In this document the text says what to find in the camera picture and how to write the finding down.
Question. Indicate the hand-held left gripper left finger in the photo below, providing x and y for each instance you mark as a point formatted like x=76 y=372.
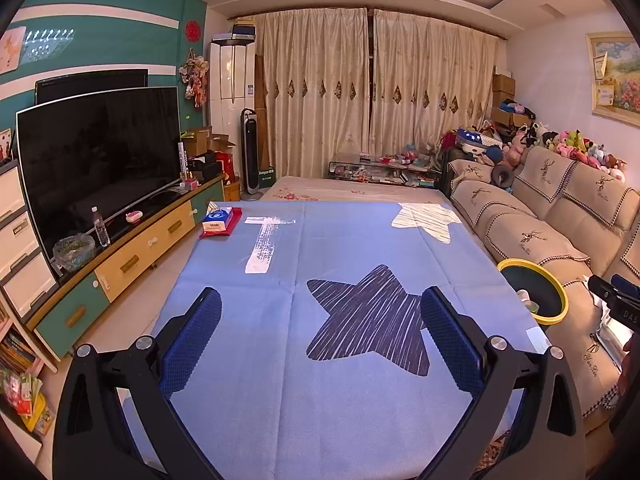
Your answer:
x=192 y=340

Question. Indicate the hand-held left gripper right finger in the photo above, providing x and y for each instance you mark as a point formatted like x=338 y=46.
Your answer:
x=450 y=345

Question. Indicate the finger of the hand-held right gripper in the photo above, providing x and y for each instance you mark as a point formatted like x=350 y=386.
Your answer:
x=605 y=290

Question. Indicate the yellow rim trash bin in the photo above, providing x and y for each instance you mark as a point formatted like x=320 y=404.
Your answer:
x=530 y=280

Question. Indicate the blue star print tablecloth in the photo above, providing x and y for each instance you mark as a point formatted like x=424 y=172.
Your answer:
x=280 y=340

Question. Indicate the green yellow television cabinet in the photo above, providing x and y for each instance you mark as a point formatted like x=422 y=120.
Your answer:
x=140 y=255

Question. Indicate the beige sofa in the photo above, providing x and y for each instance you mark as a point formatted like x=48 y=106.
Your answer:
x=530 y=220

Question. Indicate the blue white tissue pack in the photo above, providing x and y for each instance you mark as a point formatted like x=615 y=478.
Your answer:
x=217 y=220

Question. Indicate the red cloth pouch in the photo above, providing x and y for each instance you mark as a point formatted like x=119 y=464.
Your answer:
x=237 y=220

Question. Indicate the small pink toy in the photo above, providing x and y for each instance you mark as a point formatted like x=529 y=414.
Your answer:
x=133 y=216

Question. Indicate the clear water bottle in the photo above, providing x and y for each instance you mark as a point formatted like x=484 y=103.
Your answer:
x=101 y=230

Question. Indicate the glass bowl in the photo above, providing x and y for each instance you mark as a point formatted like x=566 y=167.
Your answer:
x=74 y=255

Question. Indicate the row of plush toys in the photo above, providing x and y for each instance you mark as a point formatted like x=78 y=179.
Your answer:
x=565 y=145

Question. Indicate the grey neck pillow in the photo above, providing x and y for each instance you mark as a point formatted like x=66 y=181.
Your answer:
x=501 y=176

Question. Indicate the bookshelf with books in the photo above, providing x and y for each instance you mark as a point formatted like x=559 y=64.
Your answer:
x=17 y=360

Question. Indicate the green box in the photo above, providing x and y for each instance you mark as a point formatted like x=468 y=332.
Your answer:
x=266 y=177

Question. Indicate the glass coffee table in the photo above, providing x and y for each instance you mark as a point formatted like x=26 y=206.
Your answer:
x=380 y=170

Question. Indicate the black tower fan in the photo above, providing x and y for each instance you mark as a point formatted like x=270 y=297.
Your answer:
x=251 y=152

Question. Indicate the white plastic drawer unit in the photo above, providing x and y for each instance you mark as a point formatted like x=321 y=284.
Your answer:
x=20 y=245

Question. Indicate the large black television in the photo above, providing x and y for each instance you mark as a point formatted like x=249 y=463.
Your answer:
x=95 y=165

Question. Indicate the open cardboard boxes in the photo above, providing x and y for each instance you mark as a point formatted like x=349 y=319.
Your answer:
x=205 y=140

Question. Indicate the framed landscape painting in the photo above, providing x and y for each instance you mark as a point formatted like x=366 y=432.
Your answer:
x=620 y=75

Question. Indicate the stacked cardboard boxes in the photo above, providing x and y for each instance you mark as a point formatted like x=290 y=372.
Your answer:
x=503 y=90

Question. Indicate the beige embroidered curtain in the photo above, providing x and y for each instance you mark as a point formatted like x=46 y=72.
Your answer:
x=430 y=100
x=312 y=100

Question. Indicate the white standing air conditioner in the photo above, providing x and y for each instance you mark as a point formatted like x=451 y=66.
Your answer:
x=231 y=85

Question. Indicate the hanging flower decoration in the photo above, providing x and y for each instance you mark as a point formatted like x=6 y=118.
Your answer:
x=194 y=77

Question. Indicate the photo frames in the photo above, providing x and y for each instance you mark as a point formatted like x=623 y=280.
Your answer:
x=5 y=145

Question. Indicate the small black television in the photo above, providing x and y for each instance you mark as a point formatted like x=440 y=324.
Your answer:
x=90 y=82

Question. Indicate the red round wall ornament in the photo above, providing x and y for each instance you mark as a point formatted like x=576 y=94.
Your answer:
x=192 y=30

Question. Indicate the wall poster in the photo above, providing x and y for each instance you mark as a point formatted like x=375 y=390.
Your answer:
x=11 y=50

